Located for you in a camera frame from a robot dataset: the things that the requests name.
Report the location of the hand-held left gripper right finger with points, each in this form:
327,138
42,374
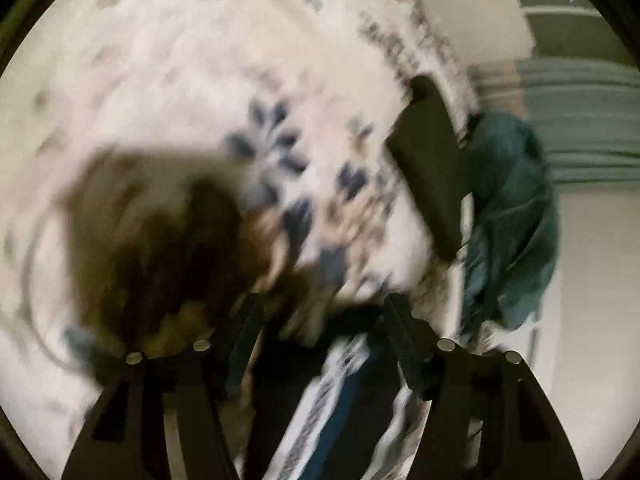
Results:
405,340

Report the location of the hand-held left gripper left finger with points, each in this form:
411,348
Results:
240,345

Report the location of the striped knit sweater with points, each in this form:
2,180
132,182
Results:
345,410

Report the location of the teal plush blanket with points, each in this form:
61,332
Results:
510,220

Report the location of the folded black garment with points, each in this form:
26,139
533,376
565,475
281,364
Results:
430,170

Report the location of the white floral bedsheet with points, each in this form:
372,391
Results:
200,85

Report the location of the wide grey-green curtain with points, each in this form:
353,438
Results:
575,120

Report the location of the barred window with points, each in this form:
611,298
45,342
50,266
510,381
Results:
565,15

